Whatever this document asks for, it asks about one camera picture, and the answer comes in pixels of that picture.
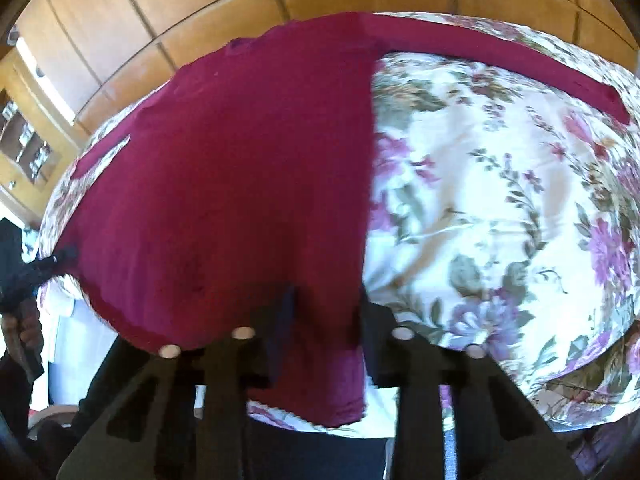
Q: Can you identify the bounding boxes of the person's dark pants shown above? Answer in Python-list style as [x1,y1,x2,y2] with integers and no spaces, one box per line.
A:
[240,417,393,480]

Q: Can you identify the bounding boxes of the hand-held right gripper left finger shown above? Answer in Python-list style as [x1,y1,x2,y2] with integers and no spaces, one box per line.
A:
[56,287,298,480]

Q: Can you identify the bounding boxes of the wooden glass-door cabinet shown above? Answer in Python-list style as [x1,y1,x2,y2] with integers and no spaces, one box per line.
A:
[0,47,85,221]

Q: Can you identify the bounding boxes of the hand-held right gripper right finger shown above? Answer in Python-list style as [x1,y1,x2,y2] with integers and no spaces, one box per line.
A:
[357,300,583,480]

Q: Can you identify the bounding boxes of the wooden wardrobe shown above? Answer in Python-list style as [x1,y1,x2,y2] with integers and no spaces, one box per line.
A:
[0,0,640,136]

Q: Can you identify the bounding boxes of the person's white shirt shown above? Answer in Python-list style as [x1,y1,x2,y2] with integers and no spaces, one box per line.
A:
[40,282,401,441]

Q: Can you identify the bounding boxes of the maroon long-sleeve shirt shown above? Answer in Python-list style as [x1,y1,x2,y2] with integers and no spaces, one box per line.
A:
[70,11,632,428]

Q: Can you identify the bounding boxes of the person's left hand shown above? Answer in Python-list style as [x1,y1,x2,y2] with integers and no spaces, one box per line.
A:
[0,299,45,382]

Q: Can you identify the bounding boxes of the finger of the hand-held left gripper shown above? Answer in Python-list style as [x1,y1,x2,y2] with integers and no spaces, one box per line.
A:
[20,244,79,291]

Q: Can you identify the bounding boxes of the floral bed blanket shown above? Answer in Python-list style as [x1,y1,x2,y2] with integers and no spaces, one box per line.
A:
[37,12,640,433]

